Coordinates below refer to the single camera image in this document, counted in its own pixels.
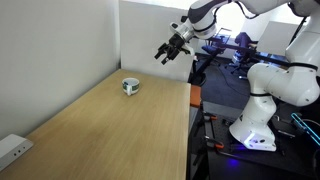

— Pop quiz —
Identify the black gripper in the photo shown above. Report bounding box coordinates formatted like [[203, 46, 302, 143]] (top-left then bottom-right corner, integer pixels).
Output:
[[154, 34, 190, 66]]

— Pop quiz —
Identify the white mug with green band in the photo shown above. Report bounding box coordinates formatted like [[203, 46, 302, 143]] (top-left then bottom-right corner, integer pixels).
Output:
[[121, 77, 141, 97]]

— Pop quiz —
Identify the white partition panel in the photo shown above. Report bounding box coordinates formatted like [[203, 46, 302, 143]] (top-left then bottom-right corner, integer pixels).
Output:
[[119, 0, 196, 83]]

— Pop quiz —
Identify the orange seat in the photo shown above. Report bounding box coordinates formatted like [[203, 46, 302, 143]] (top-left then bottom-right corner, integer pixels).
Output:
[[189, 84, 202, 108]]

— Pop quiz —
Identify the orange black clamp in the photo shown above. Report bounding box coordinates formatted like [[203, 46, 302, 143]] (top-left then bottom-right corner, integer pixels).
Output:
[[204, 135, 225, 150], [203, 113, 218, 122]]

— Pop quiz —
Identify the blue office chair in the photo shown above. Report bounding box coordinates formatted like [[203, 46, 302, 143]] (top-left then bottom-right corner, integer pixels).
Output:
[[229, 32, 259, 76]]

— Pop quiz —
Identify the white board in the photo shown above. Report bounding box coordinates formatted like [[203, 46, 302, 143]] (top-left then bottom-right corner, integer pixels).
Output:
[[256, 20, 301, 58]]

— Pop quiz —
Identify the computer case with blue light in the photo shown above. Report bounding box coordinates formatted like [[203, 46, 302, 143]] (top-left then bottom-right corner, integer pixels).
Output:
[[290, 112, 320, 148]]

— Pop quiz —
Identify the white rectangular box device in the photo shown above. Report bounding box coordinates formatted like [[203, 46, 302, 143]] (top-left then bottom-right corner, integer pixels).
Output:
[[0, 133, 34, 172]]

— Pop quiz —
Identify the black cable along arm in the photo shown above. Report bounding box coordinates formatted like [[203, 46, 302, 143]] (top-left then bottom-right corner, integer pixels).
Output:
[[233, 0, 261, 20]]

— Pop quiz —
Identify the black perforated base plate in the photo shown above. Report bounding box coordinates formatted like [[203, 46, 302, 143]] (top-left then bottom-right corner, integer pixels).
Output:
[[206, 114, 320, 178]]

